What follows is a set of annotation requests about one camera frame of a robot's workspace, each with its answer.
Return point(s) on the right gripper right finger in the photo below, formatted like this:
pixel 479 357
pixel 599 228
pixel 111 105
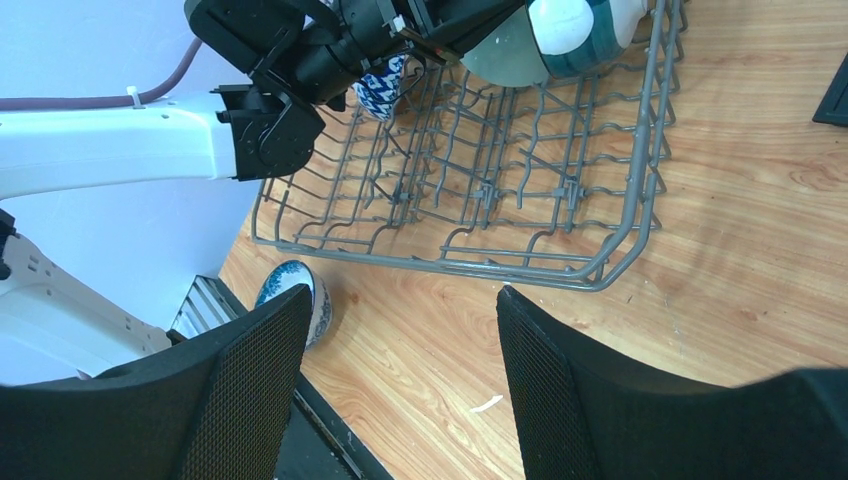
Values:
pixel 586 411

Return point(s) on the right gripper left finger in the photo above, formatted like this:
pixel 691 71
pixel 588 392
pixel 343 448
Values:
pixel 215 406

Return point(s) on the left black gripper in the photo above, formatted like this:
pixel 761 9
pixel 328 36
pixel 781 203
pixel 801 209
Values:
pixel 444 31

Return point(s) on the blue zigzag pattern bowl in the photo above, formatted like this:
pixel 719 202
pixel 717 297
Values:
pixel 377 93

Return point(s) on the dark blue white bowl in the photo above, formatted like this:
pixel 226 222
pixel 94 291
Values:
pixel 578 37

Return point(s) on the blue floral white bowl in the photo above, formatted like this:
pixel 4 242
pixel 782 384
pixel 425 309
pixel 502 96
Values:
pixel 296 280

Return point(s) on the grey wire dish rack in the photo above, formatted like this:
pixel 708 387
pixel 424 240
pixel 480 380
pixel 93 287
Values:
pixel 552 185

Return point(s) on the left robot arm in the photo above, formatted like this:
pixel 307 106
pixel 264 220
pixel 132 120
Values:
pixel 298 55

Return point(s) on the pale green bowl middle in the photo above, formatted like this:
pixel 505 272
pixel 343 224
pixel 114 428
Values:
pixel 507 57

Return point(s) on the black white checkerboard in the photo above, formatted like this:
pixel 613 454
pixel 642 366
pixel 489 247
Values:
pixel 832 109

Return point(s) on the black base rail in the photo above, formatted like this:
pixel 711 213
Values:
pixel 318 443

